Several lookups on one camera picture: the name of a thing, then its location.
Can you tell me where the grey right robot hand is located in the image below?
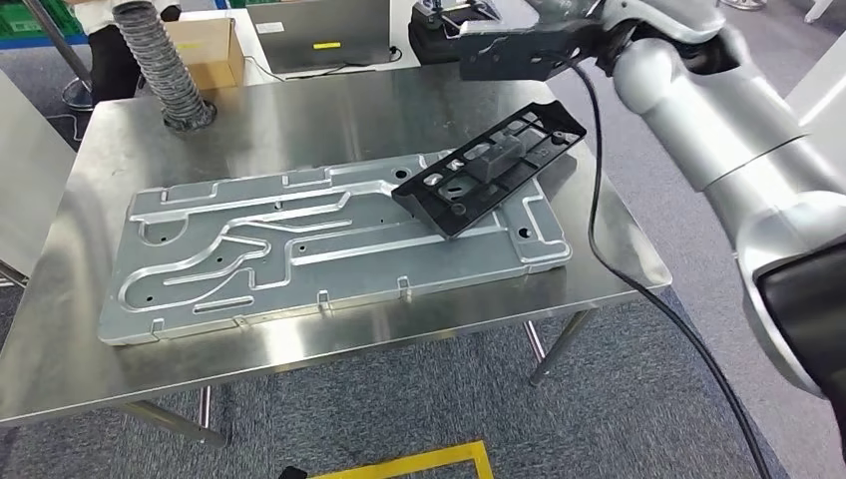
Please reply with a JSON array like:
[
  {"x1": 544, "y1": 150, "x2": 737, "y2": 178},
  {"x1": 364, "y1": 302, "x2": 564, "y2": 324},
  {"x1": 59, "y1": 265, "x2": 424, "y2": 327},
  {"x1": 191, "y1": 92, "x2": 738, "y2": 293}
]
[{"x1": 527, "y1": 0, "x2": 606, "y2": 22}]

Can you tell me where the black plastic bracket part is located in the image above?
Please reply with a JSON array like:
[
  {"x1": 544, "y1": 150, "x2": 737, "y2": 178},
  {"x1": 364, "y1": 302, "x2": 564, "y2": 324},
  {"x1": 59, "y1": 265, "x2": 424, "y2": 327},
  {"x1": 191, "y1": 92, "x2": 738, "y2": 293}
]
[{"x1": 391, "y1": 100, "x2": 589, "y2": 240}]

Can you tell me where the black bag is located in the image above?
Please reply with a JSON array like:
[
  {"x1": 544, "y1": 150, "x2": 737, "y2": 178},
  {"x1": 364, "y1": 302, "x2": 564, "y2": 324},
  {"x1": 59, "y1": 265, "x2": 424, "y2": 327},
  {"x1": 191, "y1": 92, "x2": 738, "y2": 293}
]
[{"x1": 407, "y1": 0, "x2": 504, "y2": 66}]

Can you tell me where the grey laptop with yellow sticker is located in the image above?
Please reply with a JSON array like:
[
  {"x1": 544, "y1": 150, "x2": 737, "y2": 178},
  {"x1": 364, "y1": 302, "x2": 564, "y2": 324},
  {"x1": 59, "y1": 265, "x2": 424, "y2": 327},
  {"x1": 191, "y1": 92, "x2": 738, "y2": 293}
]
[{"x1": 245, "y1": 0, "x2": 392, "y2": 75}]

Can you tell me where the stamped metal plate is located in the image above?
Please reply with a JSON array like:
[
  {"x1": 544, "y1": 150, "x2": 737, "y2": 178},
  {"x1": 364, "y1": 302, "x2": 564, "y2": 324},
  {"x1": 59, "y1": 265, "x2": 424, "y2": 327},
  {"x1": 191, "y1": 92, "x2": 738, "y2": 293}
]
[{"x1": 97, "y1": 150, "x2": 575, "y2": 347}]

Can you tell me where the cardboard box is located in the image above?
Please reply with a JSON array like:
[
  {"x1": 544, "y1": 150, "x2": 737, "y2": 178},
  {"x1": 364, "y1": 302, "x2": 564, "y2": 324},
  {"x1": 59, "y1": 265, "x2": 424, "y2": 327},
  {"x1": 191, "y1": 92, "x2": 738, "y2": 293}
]
[{"x1": 164, "y1": 17, "x2": 247, "y2": 92}]

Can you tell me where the person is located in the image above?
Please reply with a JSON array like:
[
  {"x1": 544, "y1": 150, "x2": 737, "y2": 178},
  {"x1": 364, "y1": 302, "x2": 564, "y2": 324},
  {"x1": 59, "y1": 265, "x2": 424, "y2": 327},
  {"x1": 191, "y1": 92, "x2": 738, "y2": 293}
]
[{"x1": 66, "y1": 0, "x2": 183, "y2": 109}]

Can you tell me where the blue plastic crate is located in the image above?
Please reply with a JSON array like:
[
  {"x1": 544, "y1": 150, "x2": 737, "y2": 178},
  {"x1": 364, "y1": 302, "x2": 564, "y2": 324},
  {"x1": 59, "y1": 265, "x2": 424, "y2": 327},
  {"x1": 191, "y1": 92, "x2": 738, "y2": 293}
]
[{"x1": 0, "y1": 33, "x2": 91, "y2": 51}]

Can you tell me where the green plastic crate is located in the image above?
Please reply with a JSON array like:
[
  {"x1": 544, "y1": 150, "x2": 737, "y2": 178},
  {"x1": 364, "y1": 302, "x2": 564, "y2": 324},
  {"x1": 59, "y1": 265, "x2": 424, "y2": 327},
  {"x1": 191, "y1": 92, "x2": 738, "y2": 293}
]
[{"x1": 0, "y1": 0, "x2": 75, "y2": 39}]

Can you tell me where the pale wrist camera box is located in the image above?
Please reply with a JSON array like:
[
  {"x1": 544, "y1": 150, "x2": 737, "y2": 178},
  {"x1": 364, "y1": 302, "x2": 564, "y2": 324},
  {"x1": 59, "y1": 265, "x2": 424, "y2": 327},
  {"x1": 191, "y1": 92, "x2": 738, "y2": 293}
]
[{"x1": 456, "y1": 0, "x2": 600, "y2": 83}]

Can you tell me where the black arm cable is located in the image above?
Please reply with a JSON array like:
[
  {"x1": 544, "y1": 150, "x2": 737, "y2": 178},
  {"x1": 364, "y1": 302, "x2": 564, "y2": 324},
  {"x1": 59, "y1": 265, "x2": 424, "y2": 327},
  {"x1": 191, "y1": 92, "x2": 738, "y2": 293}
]
[{"x1": 568, "y1": 56, "x2": 774, "y2": 479}]

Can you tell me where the grey flexible duct hose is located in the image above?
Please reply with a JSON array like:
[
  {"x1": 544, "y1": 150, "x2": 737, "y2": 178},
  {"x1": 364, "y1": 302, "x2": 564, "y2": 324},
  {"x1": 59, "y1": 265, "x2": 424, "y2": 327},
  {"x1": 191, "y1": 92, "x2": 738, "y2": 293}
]
[{"x1": 111, "y1": 0, "x2": 218, "y2": 132}]

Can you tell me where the silver stanchion post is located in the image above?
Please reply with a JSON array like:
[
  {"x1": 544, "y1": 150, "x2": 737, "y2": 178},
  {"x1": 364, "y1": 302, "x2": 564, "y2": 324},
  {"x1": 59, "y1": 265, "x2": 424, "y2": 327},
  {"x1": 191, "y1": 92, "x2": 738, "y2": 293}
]
[{"x1": 21, "y1": 0, "x2": 95, "y2": 113}]

